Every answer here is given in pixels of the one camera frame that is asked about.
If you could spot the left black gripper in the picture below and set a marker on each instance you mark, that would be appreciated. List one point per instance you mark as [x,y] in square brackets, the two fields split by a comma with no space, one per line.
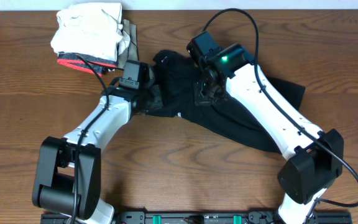
[157,101]

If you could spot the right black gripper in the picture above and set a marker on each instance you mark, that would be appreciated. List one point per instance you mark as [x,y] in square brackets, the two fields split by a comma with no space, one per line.
[199,98]

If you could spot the black t-shirt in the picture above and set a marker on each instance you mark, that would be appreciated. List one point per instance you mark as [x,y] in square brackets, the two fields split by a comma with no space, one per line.
[176,75]

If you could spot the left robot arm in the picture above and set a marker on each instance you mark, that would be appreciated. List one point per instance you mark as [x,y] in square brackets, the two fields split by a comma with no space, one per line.
[68,176]

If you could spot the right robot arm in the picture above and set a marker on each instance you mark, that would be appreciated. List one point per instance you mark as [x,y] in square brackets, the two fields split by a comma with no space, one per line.
[313,157]

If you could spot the olive grey folded garment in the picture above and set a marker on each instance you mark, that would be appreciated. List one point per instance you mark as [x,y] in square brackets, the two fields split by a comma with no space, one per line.
[130,43]

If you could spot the white folded garment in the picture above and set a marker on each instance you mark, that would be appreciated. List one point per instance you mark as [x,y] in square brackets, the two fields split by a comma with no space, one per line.
[92,28]

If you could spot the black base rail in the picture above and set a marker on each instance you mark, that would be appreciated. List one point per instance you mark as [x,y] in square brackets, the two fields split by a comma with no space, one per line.
[255,217]

